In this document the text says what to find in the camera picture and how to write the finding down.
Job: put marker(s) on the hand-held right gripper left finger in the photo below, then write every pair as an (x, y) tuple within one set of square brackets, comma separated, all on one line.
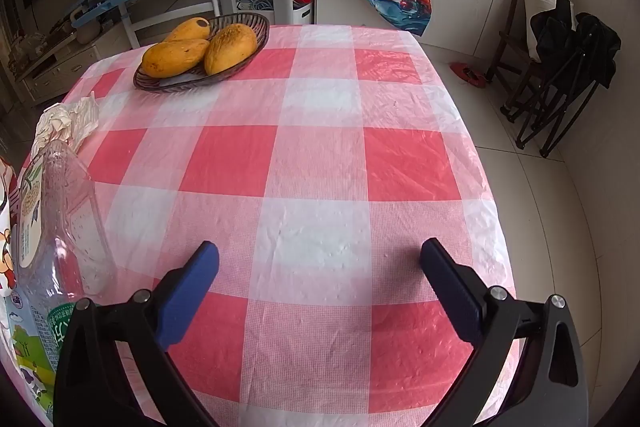
[(187, 292)]

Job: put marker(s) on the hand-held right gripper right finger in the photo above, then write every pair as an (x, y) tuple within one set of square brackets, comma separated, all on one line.
[(450, 292)]

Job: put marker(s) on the clear plastic bottle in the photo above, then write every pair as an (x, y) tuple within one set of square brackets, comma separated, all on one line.
[(70, 217)]

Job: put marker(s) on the red cartoon snack bag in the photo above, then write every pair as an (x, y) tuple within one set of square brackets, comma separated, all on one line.
[(25, 347)]

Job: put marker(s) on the red white checked tablecloth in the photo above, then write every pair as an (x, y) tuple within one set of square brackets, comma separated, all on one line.
[(320, 157)]

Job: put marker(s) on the dark woven fruit basket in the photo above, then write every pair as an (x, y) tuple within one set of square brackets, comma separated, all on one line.
[(195, 83)]

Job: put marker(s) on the crumpled white paper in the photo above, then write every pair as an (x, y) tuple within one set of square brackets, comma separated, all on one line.
[(65, 119)]

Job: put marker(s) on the long yellow mango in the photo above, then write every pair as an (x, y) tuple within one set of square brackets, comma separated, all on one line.
[(172, 57)]

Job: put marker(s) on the rough spotted yellow mango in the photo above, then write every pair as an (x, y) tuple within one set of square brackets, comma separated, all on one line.
[(230, 49)]

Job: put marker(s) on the white television stand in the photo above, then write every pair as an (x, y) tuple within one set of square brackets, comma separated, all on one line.
[(60, 72)]

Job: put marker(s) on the yellow mango with dark tip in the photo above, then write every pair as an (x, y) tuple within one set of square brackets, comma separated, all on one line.
[(187, 29)]

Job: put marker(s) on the beige round pot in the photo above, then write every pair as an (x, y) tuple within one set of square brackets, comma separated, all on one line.
[(87, 32)]

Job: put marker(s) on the black folding chair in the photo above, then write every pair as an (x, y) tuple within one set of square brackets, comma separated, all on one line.
[(590, 42)]

